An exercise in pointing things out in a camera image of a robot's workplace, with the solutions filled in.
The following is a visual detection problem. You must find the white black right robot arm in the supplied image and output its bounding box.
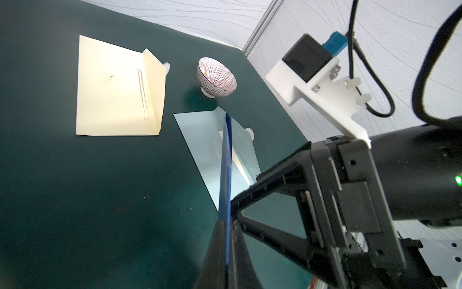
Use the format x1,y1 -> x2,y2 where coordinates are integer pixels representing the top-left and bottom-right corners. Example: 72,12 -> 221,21
231,124 -> 462,289

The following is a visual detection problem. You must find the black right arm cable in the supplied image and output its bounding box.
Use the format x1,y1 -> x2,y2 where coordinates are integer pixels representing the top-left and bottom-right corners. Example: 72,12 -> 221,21
346,0 -> 462,125

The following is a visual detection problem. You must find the pink striped glass bowl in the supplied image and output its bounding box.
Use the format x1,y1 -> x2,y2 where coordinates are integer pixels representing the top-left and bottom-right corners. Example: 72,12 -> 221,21
197,57 -> 238,99

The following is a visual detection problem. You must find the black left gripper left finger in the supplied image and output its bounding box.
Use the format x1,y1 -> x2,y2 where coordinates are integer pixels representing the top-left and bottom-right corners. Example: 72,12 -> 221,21
193,220 -> 227,289

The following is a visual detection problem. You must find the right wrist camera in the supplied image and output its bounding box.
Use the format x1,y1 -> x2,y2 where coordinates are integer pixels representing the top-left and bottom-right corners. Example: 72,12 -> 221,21
265,31 -> 372,148

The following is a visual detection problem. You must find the blue envelope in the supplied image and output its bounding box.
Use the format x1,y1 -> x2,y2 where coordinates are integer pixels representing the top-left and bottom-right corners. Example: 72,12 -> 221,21
218,113 -> 232,267

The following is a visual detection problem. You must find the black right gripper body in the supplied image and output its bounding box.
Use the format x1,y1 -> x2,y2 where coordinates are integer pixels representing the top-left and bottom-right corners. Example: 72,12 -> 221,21
319,117 -> 462,289

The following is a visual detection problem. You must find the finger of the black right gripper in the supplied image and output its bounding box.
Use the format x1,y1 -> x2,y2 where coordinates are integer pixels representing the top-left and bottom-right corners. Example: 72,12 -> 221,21
231,142 -> 347,289

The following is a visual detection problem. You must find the cream yellow envelope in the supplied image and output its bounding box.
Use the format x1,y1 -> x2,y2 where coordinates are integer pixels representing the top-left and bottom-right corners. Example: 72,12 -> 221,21
76,36 -> 167,136

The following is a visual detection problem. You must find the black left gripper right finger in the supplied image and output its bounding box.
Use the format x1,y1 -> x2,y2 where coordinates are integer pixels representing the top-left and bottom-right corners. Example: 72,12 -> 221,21
228,222 -> 262,289

